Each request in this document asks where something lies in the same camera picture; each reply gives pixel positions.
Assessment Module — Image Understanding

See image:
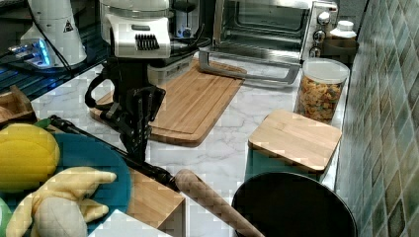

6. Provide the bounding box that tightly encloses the white-capped bottle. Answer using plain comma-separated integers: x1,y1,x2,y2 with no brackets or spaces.
330,21,357,40

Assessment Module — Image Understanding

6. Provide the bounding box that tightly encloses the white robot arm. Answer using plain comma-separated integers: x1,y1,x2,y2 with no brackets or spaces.
85,0,171,162

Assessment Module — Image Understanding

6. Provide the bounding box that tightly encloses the teal canister with bamboo lid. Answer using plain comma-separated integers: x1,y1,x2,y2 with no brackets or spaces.
245,110,342,181

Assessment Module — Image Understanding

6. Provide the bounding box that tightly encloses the dark grey cup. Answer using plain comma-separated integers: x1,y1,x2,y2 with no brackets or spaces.
321,39,359,64

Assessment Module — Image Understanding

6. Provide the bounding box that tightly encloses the clear pasta jar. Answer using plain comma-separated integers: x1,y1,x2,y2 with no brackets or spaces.
294,58,350,123

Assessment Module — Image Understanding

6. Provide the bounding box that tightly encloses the black utensil pot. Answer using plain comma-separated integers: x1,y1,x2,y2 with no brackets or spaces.
232,172,358,237

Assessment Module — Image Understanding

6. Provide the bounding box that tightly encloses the green toy fruit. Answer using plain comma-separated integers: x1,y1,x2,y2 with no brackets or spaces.
0,198,12,237

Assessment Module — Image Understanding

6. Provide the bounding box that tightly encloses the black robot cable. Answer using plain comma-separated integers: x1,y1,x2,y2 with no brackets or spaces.
169,23,211,55

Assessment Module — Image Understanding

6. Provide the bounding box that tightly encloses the yellow toy lemon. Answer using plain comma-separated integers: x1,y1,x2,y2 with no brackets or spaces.
0,123,60,193

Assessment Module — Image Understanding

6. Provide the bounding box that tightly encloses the green toy leaf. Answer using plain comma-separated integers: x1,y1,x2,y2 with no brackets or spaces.
34,118,51,129

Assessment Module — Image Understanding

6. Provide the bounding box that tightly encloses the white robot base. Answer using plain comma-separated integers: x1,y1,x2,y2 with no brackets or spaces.
8,0,87,70

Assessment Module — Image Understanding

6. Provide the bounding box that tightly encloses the plush peeled banana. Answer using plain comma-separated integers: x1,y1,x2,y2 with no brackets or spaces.
6,167,117,237

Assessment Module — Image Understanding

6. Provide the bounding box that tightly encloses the silver toaster oven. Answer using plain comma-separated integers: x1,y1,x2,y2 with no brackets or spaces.
199,0,338,85

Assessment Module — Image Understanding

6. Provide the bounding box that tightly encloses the bamboo cutting board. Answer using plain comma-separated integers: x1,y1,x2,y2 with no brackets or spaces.
89,58,248,148

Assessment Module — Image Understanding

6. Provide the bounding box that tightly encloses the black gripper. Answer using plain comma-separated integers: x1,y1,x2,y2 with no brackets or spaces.
85,57,165,163

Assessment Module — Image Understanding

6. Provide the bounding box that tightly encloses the teal plate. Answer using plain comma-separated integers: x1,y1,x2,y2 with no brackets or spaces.
2,133,131,237

